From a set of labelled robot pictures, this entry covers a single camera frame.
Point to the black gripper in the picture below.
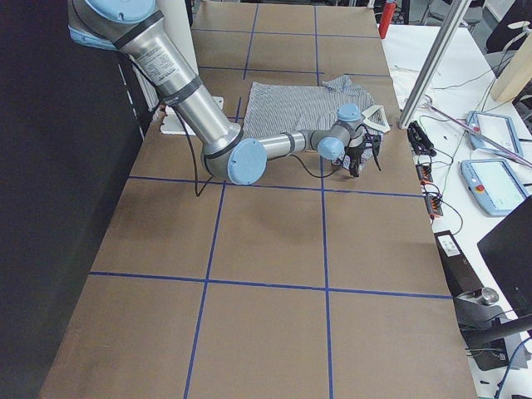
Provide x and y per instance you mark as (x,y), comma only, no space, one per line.
(356,155)

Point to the blue white striped polo shirt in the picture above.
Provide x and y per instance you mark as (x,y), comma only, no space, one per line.
(275,109)

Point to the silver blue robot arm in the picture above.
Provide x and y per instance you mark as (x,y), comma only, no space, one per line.
(137,29)

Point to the black handheld tool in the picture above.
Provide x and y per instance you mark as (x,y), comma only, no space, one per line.
(420,142)

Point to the orange black connector strip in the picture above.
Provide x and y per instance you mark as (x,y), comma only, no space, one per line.
(432,194)

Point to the near blue teach pendant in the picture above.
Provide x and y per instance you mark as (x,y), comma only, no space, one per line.
(494,185)

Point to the blue teach pendant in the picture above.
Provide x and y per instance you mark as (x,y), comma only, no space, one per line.
(494,185)
(500,129)

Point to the far blue teach pendant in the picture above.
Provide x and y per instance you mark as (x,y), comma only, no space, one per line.
(500,129)

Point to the black box with label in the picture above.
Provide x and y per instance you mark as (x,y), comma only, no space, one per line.
(460,276)

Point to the red cylinder tube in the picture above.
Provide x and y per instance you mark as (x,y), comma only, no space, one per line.
(386,17)

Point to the black monitor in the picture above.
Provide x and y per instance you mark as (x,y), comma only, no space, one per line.
(506,250)

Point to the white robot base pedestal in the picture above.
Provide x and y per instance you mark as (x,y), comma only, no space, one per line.
(171,124)

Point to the aluminium frame post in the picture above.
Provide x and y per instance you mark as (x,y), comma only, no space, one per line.
(443,38)

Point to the black camera mount with knob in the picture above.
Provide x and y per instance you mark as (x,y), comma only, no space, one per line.
(481,321)

